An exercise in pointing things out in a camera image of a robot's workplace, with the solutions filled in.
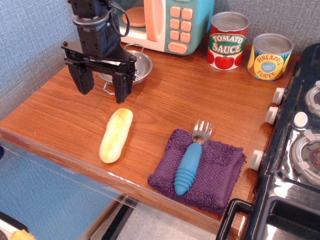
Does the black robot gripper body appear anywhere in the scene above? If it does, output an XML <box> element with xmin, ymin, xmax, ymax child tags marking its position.
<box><xmin>61</xmin><ymin>17</ymin><xmax>137</xmax><ymax>81</ymax></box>

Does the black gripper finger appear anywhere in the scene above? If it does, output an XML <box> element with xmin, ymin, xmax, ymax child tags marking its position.
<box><xmin>66</xmin><ymin>61</ymin><xmax>95</xmax><ymax>95</ymax></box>
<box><xmin>112</xmin><ymin>72</ymin><xmax>133</xmax><ymax>104</ymax></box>

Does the yellow toy bread loaf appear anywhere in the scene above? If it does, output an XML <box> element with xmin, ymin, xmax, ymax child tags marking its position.
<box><xmin>99</xmin><ymin>108</ymin><xmax>133</xmax><ymax>164</ymax></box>

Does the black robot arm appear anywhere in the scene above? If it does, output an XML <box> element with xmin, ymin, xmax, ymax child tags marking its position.
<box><xmin>61</xmin><ymin>0</ymin><xmax>138</xmax><ymax>104</ymax></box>

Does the purple folded towel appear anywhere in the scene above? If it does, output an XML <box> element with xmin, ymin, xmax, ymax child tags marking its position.
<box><xmin>147</xmin><ymin>128</ymin><xmax>246</xmax><ymax>216</ymax></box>

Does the silver metal bowl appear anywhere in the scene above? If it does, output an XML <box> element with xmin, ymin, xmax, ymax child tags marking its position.
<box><xmin>97</xmin><ymin>43</ymin><xmax>153</xmax><ymax>96</ymax></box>

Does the toy microwave teal and orange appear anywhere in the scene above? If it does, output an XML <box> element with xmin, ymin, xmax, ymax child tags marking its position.
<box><xmin>117</xmin><ymin>0</ymin><xmax>215</xmax><ymax>56</ymax></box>

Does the tomato sauce can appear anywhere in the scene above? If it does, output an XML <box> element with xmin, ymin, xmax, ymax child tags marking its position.
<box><xmin>207</xmin><ymin>11</ymin><xmax>249</xmax><ymax>71</ymax></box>

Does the pineapple slices can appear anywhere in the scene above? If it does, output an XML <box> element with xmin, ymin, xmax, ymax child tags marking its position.
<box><xmin>247</xmin><ymin>33</ymin><xmax>294</xmax><ymax>81</ymax></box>

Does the white stove knob lower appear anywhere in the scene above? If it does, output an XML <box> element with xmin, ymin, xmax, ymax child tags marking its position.
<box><xmin>249</xmin><ymin>149</ymin><xmax>264</xmax><ymax>171</ymax></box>

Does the white stove knob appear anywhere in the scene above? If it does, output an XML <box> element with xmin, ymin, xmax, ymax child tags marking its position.
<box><xmin>249</xmin><ymin>149</ymin><xmax>264</xmax><ymax>171</ymax></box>
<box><xmin>272</xmin><ymin>87</ymin><xmax>286</xmax><ymax>105</ymax></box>
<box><xmin>265</xmin><ymin>106</ymin><xmax>279</xmax><ymax>125</ymax></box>

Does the white stove knob middle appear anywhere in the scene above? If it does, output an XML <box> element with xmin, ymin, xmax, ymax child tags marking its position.
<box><xmin>265</xmin><ymin>106</ymin><xmax>279</xmax><ymax>125</ymax></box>

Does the white stove knob upper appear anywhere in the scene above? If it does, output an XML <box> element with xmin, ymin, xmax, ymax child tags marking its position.
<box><xmin>272</xmin><ymin>87</ymin><xmax>286</xmax><ymax>105</ymax></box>

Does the black toy stove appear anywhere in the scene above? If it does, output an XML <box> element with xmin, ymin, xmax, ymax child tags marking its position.
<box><xmin>216</xmin><ymin>43</ymin><xmax>320</xmax><ymax>240</ymax></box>

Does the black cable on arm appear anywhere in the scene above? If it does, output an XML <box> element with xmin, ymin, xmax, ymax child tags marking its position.
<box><xmin>106</xmin><ymin>0</ymin><xmax>131</xmax><ymax>38</ymax></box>

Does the fork with blue handle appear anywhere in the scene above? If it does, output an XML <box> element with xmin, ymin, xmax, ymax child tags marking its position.
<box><xmin>173</xmin><ymin>119</ymin><xmax>213</xmax><ymax>196</ymax></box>

